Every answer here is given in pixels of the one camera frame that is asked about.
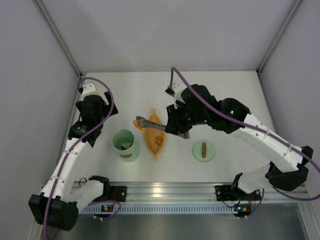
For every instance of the metal tongs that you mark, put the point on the metal tongs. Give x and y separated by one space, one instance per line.
158 126

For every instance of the left aluminium frame post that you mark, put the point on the left aluminium frame post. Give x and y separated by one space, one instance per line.
45 14

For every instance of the grey slotted cable duct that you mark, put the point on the grey slotted cable duct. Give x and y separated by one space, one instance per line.
143 209

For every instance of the right aluminium frame post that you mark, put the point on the right aluminium frame post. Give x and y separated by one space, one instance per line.
292 12

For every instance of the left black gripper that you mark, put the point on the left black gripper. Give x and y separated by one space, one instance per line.
110 104

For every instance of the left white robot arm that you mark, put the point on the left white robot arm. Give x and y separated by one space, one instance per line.
56 205

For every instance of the orange boat-shaped tray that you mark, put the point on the orange boat-shaped tray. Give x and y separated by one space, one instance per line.
150 135

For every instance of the aluminium mounting rail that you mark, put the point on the aluminium mounting rail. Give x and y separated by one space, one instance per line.
193 193

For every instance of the right controller board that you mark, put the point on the right controller board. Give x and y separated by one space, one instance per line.
242 212

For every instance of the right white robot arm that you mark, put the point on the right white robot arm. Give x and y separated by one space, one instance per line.
287 167

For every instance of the brown food in cup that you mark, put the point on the brown food in cup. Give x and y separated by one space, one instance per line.
126 146

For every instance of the controller board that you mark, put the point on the controller board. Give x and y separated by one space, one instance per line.
107 208
242 212

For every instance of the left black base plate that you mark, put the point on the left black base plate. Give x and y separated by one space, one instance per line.
116 193

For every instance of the green lid with handle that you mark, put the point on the green lid with handle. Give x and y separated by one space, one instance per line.
203 151

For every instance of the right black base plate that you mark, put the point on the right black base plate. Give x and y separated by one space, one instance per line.
226 192

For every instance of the small red food pieces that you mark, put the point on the small red food pieces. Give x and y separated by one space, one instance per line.
158 140

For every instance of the aluminium frame post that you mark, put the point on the aluminium frame post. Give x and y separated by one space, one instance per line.
45 14
292 12

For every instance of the orange food piece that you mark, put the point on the orange food piece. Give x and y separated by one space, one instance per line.
142 129

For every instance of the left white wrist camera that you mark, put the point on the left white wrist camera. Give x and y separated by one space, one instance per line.
87 89

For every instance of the green cup container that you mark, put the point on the green cup container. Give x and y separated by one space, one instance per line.
121 137

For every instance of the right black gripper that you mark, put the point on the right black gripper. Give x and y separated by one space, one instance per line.
172 120

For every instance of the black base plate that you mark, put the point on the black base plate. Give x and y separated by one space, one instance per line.
116 193
226 192

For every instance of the left controller board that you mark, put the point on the left controller board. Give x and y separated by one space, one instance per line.
107 208

